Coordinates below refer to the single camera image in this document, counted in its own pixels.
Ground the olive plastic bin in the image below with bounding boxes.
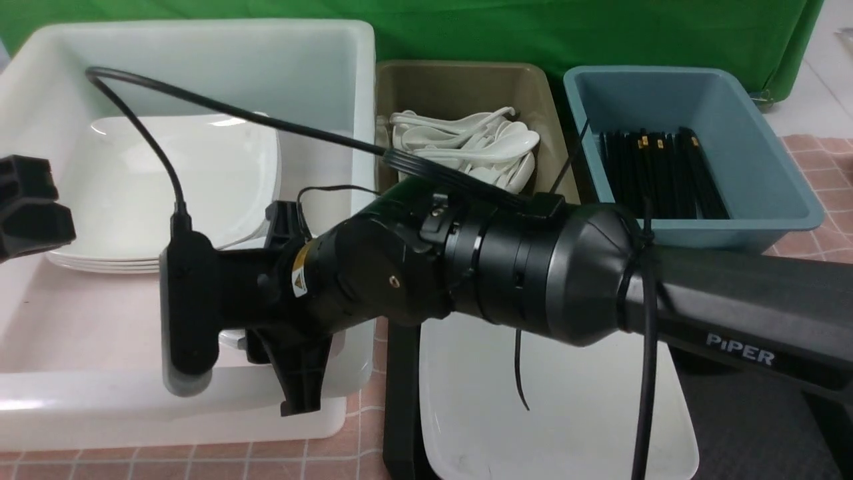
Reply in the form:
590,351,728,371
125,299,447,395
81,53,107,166
375,60,580,204

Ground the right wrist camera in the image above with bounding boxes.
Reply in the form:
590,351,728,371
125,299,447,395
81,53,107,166
159,231,223,398

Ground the white ceramic soup spoon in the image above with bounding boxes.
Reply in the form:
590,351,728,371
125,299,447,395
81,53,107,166
413,131,541,163

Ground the black camera cable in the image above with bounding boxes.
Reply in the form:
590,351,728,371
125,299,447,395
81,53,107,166
85,66,567,227

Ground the large white plastic tub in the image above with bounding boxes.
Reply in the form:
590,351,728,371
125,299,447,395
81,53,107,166
2,19,376,451

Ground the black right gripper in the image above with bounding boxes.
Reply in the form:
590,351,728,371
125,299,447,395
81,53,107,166
217,177,460,417

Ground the stack of white square plates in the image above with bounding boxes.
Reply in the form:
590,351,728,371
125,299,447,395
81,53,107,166
47,113,281,272

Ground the pile of white soup spoons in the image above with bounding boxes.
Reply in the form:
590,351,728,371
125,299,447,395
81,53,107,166
376,107,540,194

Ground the large white square plate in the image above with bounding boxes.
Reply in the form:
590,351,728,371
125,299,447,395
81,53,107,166
419,313,700,480

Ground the teal plastic bin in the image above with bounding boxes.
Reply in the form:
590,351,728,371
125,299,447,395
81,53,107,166
563,65,824,254

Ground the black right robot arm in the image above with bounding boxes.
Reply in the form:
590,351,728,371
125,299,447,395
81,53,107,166
219,177,851,416

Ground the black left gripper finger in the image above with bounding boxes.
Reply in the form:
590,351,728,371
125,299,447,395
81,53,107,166
1,155,77,262

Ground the black plastic serving tray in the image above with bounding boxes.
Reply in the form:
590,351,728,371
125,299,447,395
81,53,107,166
383,325,851,479

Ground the bundle of black chopsticks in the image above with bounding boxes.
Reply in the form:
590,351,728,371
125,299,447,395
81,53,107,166
598,127,731,221

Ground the green backdrop cloth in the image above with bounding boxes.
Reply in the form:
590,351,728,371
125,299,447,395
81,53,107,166
1,1,823,101

